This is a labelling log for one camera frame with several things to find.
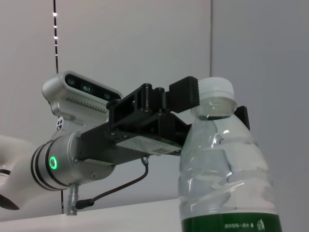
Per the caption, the clear bottle with green label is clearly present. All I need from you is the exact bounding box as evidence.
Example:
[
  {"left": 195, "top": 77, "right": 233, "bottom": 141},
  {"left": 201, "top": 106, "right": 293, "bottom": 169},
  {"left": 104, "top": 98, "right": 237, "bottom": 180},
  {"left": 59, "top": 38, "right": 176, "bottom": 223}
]
[{"left": 178, "top": 76, "right": 283, "bottom": 232}]

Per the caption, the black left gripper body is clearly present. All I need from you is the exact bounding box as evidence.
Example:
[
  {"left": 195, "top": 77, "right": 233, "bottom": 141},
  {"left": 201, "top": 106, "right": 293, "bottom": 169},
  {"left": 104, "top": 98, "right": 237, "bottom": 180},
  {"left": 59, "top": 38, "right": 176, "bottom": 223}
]
[{"left": 76, "top": 83, "right": 193, "bottom": 168}]

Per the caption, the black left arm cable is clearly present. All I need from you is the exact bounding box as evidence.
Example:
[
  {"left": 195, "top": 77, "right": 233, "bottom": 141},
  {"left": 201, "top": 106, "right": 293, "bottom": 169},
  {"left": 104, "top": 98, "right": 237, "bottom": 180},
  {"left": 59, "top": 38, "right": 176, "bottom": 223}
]
[{"left": 65, "top": 156, "right": 151, "bottom": 216}]

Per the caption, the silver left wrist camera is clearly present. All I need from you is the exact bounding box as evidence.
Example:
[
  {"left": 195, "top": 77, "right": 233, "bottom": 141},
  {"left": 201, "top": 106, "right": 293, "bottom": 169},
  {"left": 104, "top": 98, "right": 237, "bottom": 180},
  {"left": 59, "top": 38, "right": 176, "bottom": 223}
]
[{"left": 42, "top": 70, "right": 123, "bottom": 128}]

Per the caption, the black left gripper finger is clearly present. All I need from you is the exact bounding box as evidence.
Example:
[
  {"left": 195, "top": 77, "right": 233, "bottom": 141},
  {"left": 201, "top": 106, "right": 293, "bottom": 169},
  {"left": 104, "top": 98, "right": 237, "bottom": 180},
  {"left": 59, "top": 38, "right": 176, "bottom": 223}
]
[
  {"left": 234, "top": 105, "right": 250, "bottom": 130},
  {"left": 168, "top": 75, "right": 201, "bottom": 115}
]

